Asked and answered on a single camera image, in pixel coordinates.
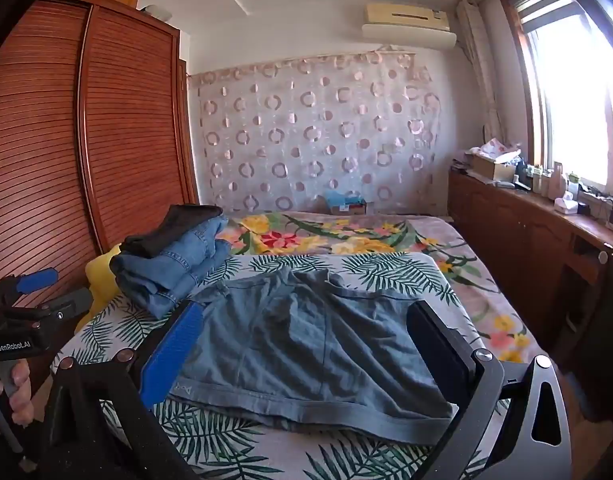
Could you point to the folded blue denim jeans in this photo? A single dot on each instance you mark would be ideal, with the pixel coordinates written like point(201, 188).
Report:
point(176, 270)

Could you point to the light blue pants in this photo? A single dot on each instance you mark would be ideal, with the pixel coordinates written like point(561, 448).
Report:
point(311, 340)

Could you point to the yellow pillow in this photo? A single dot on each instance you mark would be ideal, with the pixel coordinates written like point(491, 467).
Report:
point(101, 280)

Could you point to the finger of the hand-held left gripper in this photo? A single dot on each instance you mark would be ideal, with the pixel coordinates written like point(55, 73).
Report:
point(36, 280)
point(71, 302)

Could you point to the palm leaf print sheet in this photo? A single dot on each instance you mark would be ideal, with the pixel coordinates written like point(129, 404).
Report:
point(376, 270)

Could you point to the white bottle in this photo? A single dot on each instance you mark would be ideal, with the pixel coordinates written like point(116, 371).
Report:
point(557, 180)

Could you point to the circle pattern sheer curtain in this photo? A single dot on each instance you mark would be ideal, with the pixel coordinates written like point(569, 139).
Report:
point(311, 135)

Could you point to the person's left hand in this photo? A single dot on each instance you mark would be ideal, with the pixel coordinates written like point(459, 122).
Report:
point(22, 395)

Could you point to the cardboard box with blue items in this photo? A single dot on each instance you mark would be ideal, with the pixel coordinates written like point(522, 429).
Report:
point(349, 205)

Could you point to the floral blanket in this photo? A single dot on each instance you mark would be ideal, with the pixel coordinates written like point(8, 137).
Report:
point(366, 232)

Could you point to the floral patterned cloth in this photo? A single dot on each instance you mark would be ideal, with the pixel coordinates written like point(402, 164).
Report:
point(496, 149)

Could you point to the wooden side cabinet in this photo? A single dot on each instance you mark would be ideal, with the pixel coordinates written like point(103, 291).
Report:
point(516, 230)

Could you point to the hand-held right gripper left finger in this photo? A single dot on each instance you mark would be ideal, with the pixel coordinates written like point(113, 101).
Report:
point(171, 355)

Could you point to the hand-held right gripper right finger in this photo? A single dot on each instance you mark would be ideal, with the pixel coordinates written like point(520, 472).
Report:
point(439, 355)

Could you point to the window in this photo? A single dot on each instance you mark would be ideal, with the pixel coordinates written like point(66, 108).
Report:
point(571, 100)

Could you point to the white window curtain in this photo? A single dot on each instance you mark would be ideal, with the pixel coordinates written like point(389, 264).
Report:
point(481, 70)

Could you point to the white tissue box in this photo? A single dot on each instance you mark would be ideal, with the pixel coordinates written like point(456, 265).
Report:
point(566, 205)

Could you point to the folded dark pants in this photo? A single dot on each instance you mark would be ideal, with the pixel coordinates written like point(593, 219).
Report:
point(171, 230)

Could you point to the wooden slatted wardrobe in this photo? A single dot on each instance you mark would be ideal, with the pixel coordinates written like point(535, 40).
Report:
point(126, 110)

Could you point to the white object on wardrobe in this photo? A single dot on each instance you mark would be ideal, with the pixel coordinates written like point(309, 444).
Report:
point(155, 11)

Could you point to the plain cardboard box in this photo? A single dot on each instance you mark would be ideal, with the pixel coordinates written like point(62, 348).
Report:
point(491, 169)

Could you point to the wall air conditioner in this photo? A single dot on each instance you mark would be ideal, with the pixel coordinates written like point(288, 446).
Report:
point(409, 22)

